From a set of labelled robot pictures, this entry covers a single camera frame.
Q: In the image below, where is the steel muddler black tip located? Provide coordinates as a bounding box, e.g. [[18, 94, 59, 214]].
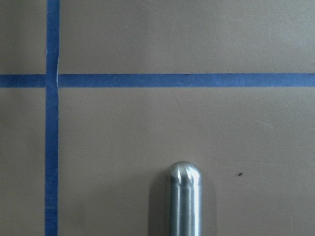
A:
[[165, 161, 202, 236]]

